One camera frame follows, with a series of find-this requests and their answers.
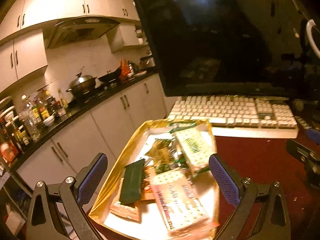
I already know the dark green snack packet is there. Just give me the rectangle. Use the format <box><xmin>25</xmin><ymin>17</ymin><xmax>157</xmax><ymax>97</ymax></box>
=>
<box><xmin>119</xmin><ymin>159</ymin><xmax>145</xmax><ymax>205</ymax></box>

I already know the red white cracker pack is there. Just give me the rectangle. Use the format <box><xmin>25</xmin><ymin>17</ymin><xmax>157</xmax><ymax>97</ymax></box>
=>
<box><xmin>150</xmin><ymin>169</ymin><xmax>219</xmax><ymax>239</ymax></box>

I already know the orange snack packet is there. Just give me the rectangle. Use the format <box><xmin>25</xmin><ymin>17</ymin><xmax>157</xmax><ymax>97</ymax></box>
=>
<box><xmin>110</xmin><ymin>166</ymin><xmax>155</xmax><ymax>223</ymax></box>

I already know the green wafer biscuit pack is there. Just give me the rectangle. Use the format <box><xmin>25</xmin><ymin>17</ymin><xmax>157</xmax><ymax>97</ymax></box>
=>
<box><xmin>170</xmin><ymin>120</ymin><xmax>217</xmax><ymax>177</ymax></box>

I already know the silver clear snack bag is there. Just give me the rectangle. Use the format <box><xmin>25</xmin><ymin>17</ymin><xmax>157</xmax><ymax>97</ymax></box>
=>
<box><xmin>168</xmin><ymin>137</ymin><xmax>189</xmax><ymax>169</ymax></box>

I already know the tan snack packet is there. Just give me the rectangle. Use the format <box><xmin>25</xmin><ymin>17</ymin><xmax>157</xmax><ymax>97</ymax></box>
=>
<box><xmin>145</xmin><ymin>139</ymin><xmax>174</xmax><ymax>174</ymax></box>

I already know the pill blister pack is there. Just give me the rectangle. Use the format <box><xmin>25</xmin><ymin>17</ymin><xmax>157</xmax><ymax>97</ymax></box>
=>
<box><xmin>294</xmin><ymin>115</ymin><xmax>311</xmax><ymax>131</ymax></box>

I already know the gold rimmed white tray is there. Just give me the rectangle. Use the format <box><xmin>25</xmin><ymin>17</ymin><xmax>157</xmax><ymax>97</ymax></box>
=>
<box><xmin>89</xmin><ymin>119</ymin><xmax>219</xmax><ymax>239</ymax></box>

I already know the white small bowl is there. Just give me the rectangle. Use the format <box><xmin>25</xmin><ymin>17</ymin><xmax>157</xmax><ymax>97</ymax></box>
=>
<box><xmin>43</xmin><ymin>115</ymin><xmax>55</xmax><ymax>127</ymax></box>

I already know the white computer keyboard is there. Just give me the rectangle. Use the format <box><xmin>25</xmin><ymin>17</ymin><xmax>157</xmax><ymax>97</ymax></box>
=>
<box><xmin>168</xmin><ymin>95</ymin><xmax>298</xmax><ymax>139</ymax></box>

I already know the oil bottle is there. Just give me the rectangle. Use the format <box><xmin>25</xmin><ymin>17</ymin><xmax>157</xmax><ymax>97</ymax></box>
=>
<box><xmin>57</xmin><ymin>88</ymin><xmax>68</xmax><ymax>109</ymax></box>

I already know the steel wok with lid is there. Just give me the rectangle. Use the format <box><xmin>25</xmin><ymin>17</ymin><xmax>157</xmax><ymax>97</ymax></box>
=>
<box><xmin>66</xmin><ymin>66</ymin><xmax>97</xmax><ymax>98</ymax></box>

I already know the clear plastic bottle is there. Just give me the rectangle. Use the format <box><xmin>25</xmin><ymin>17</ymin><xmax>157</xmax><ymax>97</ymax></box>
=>
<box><xmin>20</xmin><ymin>95</ymin><xmax>41</xmax><ymax>142</ymax></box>

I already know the black frying pan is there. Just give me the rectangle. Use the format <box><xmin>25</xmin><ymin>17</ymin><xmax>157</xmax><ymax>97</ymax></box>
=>
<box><xmin>98</xmin><ymin>67</ymin><xmax>121</xmax><ymax>83</ymax></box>

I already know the orange plastic bag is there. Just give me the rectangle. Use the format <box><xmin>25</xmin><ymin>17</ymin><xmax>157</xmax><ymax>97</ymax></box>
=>
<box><xmin>119</xmin><ymin>59</ymin><xmax>131</xmax><ymax>82</ymax></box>

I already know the black TCL monitor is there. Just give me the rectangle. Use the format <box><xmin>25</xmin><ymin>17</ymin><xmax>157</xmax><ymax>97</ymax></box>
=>
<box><xmin>133</xmin><ymin>0</ymin><xmax>319</xmax><ymax>100</ymax></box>

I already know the range hood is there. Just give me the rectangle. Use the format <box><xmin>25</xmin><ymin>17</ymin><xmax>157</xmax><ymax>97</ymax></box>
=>
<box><xmin>46</xmin><ymin>16</ymin><xmax>120</xmax><ymax>49</ymax></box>

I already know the white ring light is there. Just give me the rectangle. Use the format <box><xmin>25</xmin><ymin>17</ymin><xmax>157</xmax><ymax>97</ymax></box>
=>
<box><xmin>306</xmin><ymin>19</ymin><xmax>320</xmax><ymax>59</ymax></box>

